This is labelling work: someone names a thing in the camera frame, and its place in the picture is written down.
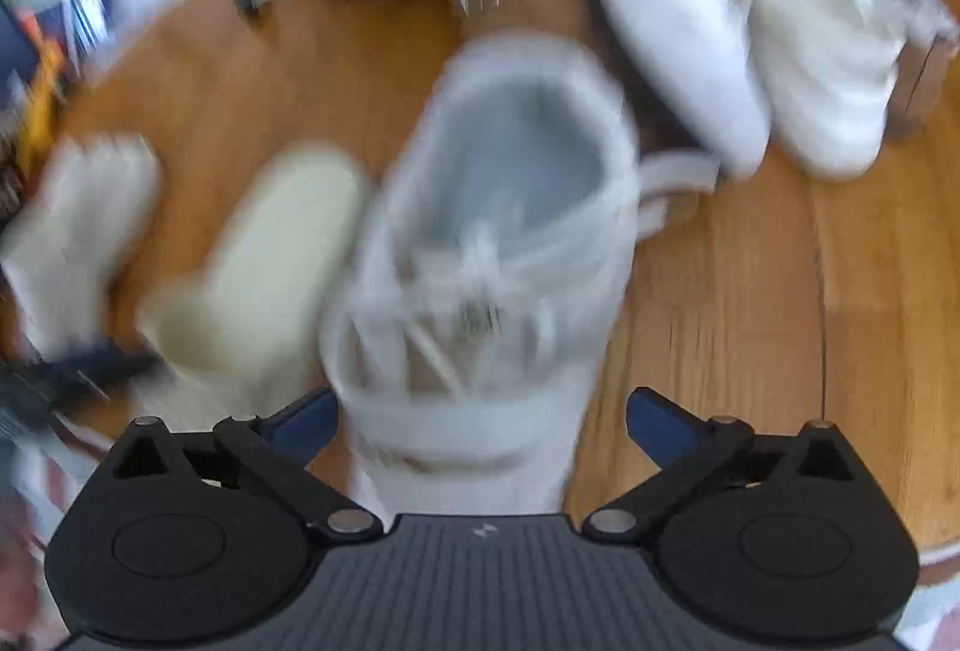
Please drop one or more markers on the large white leather sneaker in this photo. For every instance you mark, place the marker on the large white leather sneaker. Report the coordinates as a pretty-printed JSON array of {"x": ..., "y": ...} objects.
[{"x": 675, "y": 21}]

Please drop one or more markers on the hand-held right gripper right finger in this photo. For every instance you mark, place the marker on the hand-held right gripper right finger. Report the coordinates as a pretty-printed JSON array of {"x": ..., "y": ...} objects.
[{"x": 660, "y": 422}]

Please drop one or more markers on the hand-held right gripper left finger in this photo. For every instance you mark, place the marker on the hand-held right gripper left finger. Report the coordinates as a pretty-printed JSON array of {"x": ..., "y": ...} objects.
[{"x": 307, "y": 426}]

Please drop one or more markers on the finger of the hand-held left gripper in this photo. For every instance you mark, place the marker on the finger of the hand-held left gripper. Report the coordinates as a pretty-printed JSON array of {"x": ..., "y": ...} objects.
[{"x": 112, "y": 366}]

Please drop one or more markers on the yellow toy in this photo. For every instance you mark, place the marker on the yellow toy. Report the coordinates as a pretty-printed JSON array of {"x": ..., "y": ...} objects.
[{"x": 41, "y": 111}]

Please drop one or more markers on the small white leather sneaker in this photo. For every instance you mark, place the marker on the small white leather sneaker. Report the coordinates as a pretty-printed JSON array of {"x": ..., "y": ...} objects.
[{"x": 825, "y": 58}]

